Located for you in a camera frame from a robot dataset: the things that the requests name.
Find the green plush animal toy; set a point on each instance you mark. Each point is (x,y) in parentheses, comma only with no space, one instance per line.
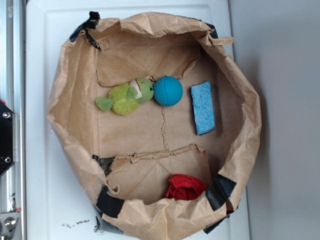
(125,98)

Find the brown paper bag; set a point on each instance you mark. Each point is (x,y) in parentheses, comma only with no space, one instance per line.
(124,163)

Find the blue rubber ball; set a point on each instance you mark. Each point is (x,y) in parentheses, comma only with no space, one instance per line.
(168,91)

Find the blue sponge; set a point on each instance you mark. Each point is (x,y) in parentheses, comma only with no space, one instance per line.
(203,108)

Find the red crumpled cloth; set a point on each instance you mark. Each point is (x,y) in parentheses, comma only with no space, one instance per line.
(184,187)

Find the white plastic tray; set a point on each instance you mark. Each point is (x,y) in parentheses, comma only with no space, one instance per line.
(57,208)

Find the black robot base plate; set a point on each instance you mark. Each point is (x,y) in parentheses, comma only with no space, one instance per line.
(6,138)

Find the silver metal rail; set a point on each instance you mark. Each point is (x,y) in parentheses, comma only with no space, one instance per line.
(12,186)

